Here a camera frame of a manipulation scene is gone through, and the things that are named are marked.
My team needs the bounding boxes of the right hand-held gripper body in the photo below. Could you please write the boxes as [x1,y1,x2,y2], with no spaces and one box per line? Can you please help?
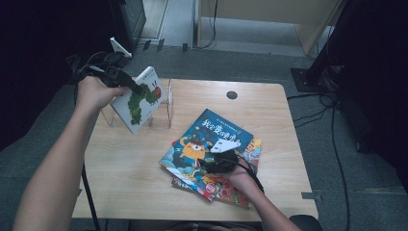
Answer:
[206,138,242,174]

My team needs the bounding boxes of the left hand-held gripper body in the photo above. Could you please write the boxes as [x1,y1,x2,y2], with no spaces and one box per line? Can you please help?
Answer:
[77,37,135,89]

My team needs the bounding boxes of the white caterpillar board book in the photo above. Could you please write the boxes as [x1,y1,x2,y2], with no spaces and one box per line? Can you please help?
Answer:
[110,65,166,135]

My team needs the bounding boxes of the colourful animals picture book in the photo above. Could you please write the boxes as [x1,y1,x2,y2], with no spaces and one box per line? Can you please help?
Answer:
[215,137,263,209]

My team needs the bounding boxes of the blue monster picture book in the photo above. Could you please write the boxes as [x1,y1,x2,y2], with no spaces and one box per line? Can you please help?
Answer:
[159,108,254,202]

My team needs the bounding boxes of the clear acrylic book rack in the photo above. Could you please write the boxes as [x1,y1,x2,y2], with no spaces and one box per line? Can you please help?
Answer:
[100,78,174,129]

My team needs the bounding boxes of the person's right hand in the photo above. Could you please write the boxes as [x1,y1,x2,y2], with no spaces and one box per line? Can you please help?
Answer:
[224,160,259,197]

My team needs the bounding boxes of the person's left hand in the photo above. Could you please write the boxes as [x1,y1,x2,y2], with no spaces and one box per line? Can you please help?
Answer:
[75,76,129,114]

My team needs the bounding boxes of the black cabinet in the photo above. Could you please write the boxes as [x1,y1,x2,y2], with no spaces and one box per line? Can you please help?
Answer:
[109,0,147,59]

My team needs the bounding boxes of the dark curtain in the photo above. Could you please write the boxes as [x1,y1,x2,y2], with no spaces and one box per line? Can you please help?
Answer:
[333,0,408,193]
[0,0,123,152]

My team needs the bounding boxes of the grey tape piece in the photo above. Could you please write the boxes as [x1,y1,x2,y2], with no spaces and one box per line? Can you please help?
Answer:
[301,191,323,203]

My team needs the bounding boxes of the black metal stand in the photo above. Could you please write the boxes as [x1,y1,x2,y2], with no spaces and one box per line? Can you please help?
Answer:
[291,47,341,93]

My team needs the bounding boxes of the beige wooden partition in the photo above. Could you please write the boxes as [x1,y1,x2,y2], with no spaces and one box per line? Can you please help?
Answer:
[194,0,349,56]

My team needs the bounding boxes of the right hand-held gripper cable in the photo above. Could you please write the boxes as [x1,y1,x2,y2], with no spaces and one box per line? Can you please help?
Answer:
[237,162,266,195]

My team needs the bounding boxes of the hanging black cable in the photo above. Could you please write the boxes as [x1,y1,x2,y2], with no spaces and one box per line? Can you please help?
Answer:
[195,0,219,50]

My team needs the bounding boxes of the looped black floor cable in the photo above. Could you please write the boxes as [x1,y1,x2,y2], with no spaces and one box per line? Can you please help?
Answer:
[286,91,338,129]

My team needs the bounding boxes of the long black floor cable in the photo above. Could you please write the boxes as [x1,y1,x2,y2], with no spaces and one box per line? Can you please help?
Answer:
[330,95,352,231]

